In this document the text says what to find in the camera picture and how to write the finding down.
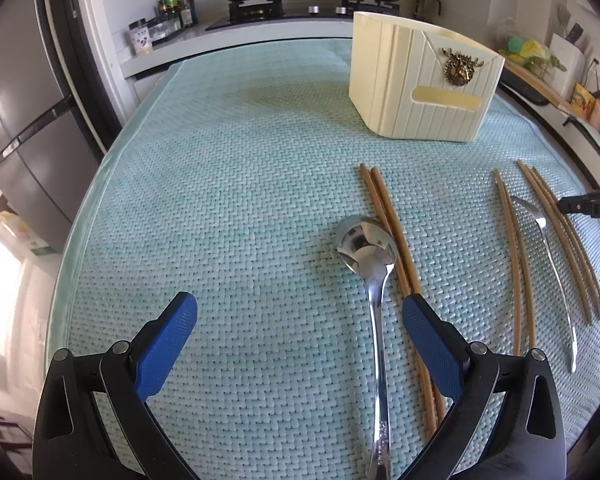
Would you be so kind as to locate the cream utensil holder box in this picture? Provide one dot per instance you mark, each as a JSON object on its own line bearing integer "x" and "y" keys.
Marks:
{"x": 410, "y": 80}

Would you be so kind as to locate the soy sauce bottles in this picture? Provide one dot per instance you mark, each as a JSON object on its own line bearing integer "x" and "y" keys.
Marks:
{"x": 184, "y": 10}

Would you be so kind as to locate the glass french press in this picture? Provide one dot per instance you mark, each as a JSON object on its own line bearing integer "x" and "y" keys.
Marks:
{"x": 427, "y": 10}

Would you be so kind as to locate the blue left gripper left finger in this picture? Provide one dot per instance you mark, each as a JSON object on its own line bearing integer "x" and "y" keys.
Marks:
{"x": 159, "y": 343}

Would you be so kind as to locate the white knife block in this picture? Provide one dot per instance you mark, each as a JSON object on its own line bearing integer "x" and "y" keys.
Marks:
{"x": 572, "y": 62}

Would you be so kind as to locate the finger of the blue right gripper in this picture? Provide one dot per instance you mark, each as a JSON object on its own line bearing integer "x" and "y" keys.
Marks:
{"x": 588, "y": 204}

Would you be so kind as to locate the black gas stove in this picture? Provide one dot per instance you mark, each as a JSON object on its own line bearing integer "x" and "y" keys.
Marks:
{"x": 252, "y": 12}

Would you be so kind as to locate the steel spoon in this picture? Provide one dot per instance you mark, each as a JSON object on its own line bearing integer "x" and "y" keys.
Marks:
{"x": 369, "y": 251}

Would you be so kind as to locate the yellow snack packet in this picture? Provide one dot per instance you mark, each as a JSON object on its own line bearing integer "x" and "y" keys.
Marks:
{"x": 582, "y": 101}

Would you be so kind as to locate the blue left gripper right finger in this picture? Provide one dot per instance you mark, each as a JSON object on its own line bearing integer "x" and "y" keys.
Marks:
{"x": 438, "y": 343}

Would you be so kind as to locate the yellow green plastic bag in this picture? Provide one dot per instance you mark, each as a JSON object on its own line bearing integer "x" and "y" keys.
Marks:
{"x": 529, "y": 53}

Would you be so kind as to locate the grey refrigerator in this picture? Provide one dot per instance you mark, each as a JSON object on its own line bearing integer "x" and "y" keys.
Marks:
{"x": 48, "y": 157}

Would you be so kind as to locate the seasoning jar rack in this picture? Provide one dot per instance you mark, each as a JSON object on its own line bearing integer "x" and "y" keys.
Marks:
{"x": 164, "y": 27}

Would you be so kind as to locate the white spice jar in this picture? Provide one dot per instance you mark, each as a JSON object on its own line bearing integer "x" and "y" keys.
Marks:
{"x": 140, "y": 37}

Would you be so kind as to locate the wooden cutting board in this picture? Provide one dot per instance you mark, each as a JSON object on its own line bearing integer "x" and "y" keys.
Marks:
{"x": 533, "y": 89}

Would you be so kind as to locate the steel fork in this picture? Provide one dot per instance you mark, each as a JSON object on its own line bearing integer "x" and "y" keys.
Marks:
{"x": 541, "y": 221}

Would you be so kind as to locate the teal woven table mat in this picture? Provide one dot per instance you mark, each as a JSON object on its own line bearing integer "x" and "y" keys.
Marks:
{"x": 229, "y": 182}

